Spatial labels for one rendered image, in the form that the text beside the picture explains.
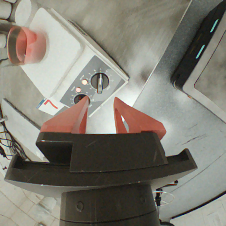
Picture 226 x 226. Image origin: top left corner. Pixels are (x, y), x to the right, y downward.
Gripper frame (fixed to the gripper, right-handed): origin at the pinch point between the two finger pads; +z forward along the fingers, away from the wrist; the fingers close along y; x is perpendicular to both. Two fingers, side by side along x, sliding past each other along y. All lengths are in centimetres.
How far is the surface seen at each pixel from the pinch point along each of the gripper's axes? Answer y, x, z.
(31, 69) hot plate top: 13.2, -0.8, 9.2
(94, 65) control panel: 1.1, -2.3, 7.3
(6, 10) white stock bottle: 32.8, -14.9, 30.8
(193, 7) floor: -71, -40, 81
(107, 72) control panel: -1.1, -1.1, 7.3
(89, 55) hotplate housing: 1.9, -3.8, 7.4
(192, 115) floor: -88, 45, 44
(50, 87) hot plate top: 8.7, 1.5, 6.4
